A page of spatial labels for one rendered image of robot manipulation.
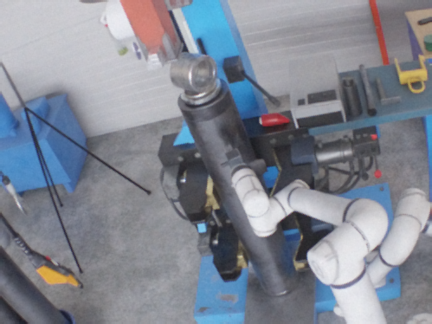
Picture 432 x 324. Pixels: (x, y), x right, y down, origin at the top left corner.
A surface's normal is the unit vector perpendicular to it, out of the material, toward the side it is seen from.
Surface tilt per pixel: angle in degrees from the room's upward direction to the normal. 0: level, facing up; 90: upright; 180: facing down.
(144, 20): 90
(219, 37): 90
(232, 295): 0
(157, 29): 90
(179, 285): 0
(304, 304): 0
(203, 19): 90
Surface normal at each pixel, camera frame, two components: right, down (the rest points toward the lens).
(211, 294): -0.31, -0.72
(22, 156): -0.08, 0.67
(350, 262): 0.38, 0.19
